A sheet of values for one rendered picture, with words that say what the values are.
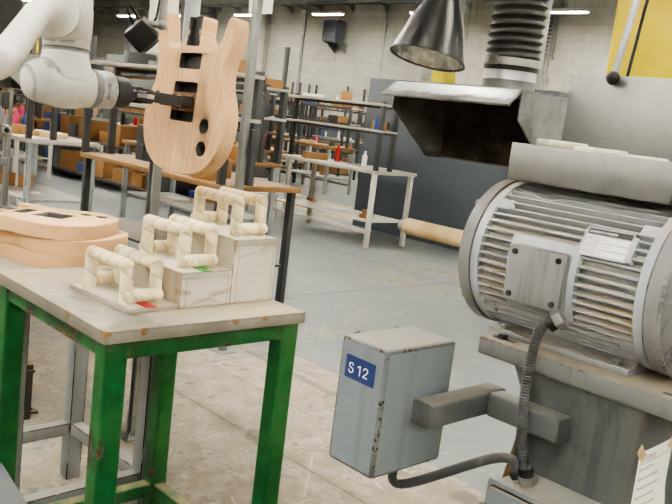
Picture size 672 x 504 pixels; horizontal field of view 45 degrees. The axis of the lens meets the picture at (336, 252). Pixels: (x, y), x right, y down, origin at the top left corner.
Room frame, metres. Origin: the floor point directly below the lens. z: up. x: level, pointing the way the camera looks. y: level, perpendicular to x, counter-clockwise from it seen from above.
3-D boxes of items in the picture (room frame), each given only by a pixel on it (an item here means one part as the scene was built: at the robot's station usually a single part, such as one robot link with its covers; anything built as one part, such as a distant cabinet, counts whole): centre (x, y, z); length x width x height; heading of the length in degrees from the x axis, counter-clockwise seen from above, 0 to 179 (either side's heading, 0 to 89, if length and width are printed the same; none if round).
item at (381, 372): (1.20, -0.18, 0.99); 0.24 x 0.21 x 0.26; 44
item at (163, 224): (2.08, 0.44, 1.12); 0.20 x 0.03 x 0.03; 47
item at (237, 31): (2.04, 0.31, 1.60); 0.07 x 0.04 x 0.09; 46
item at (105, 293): (2.00, 0.52, 0.94); 0.27 x 0.15 x 0.01; 48
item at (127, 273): (1.91, 0.49, 0.99); 0.03 x 0.03 x 0.09
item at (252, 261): (2.23, 0.31, 1.02); 0.27 x 0.15 x 0.17; 48
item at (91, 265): (2.03, 0.61, 0.99); 0.03 x 0.03 x 0.09
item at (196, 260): (2.05, 0.34, 1.04); 0.11 x 0.03 x 0.03; 138
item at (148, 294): (1.93, 0.45, 0.96); 0.11 x 0.03 x 0.03; 138
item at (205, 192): (2.20, 0.33, 1.20); 0.20 x 0.03 x 0.03; 47
